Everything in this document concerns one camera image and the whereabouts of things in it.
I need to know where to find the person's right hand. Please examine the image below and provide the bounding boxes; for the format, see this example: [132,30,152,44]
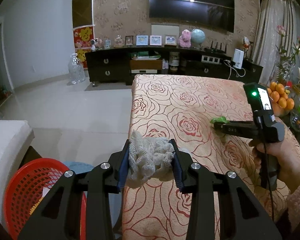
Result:
[249,139,300,194]

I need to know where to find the white router box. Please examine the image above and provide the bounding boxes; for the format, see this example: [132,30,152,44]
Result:
[232,49,244,69]

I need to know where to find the pink plush toy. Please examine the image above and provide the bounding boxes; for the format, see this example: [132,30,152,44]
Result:
[178,29,191,48]

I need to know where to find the green wrapper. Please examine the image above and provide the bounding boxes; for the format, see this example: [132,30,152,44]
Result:
[210,116,229,124]

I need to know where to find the bowl of oranges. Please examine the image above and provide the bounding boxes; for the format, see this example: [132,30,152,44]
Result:
[267,81,295,117]

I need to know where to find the clear water jug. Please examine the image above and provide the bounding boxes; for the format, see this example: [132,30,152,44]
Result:
[68,53,85,85]

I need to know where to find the yellow foam fruit net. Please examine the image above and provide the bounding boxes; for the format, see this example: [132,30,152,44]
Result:
[29,187,50,215]

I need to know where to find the red plastic mesh basket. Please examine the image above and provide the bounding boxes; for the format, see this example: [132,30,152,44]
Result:
[4,158,87,239]

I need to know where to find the light blue globe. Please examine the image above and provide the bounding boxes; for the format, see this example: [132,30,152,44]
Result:
[191,29,206,44]

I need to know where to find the wall mounted television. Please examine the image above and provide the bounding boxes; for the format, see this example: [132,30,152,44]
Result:
[149,0,235,33]

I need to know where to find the red festive poster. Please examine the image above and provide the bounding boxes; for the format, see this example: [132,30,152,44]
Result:
[73,25,94,68]

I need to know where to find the rose pattern tablecloth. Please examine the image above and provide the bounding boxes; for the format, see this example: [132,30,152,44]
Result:
[122,75,289,239]

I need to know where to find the blue plastic stool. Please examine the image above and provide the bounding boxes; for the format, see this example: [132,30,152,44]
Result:
[63,161,94,174]

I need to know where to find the white foam net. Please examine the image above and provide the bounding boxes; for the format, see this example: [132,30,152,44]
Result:
[126,131,175,189]

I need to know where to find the black tv cabinet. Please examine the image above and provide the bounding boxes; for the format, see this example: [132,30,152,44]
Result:
[85,46,263,85]

